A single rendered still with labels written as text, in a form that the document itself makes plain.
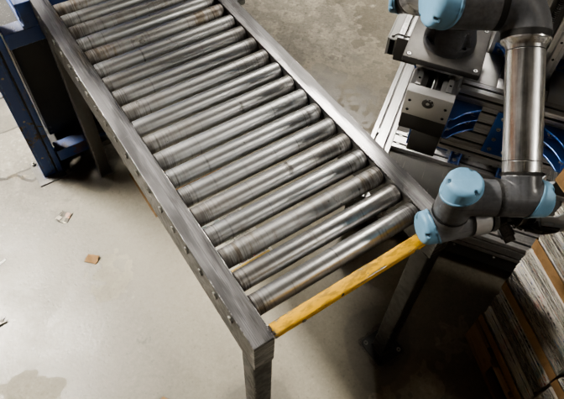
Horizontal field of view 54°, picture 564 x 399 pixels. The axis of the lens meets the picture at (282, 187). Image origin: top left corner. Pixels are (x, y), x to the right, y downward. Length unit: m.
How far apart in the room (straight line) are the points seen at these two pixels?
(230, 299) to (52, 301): 1.12
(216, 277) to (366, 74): 1.83
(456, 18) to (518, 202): 0.37
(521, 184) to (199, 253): 0.67
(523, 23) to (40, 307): 1.77
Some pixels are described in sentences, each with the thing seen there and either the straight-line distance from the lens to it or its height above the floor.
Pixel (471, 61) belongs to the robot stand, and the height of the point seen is 0.82.
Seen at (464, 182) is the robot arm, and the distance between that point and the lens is 1.11.
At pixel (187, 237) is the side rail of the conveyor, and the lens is 1.25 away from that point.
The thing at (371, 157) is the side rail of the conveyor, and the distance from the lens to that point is 1.40.
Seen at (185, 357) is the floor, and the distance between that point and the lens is 1.99.
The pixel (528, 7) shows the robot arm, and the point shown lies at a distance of 1.20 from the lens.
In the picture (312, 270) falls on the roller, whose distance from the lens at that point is 1.20.
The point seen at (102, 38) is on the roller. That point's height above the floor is 0.79.
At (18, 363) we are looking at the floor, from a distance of 2.13.
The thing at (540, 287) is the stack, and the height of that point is 0.55.
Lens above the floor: 1.85
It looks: 53 degrees down
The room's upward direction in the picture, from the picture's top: 2 degrees clockwise
